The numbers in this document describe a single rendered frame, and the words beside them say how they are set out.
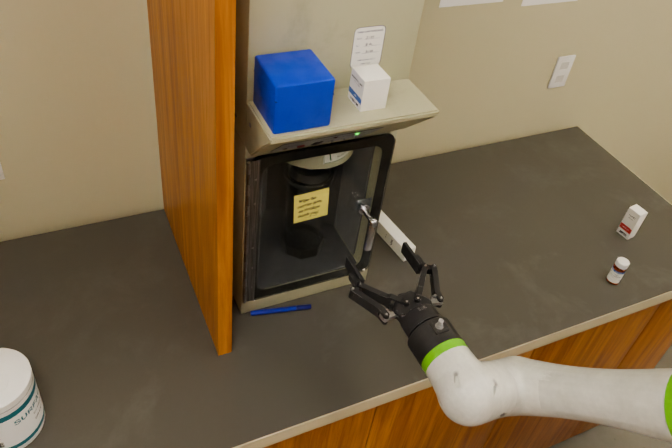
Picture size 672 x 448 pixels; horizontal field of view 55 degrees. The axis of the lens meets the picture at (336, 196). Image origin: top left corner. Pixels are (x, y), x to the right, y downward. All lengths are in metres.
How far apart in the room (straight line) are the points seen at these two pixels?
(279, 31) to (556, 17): 1.17
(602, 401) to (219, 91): 0.76
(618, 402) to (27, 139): 1.29
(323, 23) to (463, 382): 0.64
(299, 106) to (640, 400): 0.68
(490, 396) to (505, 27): 1.14
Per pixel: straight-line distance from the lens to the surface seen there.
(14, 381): 1.28
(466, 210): 1.86
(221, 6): 0.91
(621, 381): 1.13
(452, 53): 1.88
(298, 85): 0.99
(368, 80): 1.08
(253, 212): 1.26
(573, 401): 1.17
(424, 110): 1.15
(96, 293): 1.57
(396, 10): 1.15
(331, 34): 1.11
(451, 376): 1.16
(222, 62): 0.95
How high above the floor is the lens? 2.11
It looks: 40 degrees down
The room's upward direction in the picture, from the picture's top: 8 degrees clockwise
